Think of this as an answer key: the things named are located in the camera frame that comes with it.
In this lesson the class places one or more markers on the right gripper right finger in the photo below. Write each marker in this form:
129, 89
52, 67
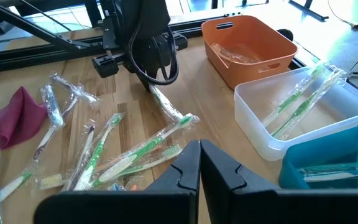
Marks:
291, 208

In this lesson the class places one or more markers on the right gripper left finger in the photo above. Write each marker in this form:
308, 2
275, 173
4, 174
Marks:
120, 208

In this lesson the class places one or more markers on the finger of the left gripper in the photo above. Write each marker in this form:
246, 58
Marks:
149, 84
142, 82

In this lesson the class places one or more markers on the teal blue plastic bin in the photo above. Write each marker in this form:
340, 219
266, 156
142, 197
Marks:
322, 149

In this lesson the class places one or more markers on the purple wrapped toothbrush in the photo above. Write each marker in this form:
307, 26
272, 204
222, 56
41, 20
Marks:
82, 152
47, 140

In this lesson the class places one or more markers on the clear wrapped plastic utensil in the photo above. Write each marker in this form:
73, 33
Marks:
73, 90

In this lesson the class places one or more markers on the clear plastic bin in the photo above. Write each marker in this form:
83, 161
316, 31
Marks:
259, 130

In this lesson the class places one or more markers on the orange plastic bin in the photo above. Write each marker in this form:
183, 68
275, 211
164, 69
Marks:
275, 46

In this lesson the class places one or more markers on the magenta cloth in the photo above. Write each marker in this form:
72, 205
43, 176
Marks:
11, 124

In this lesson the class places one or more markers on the black table clamp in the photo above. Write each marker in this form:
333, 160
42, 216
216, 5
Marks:
284, 34

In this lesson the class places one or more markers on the black metal table leg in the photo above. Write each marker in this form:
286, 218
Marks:
309, 11

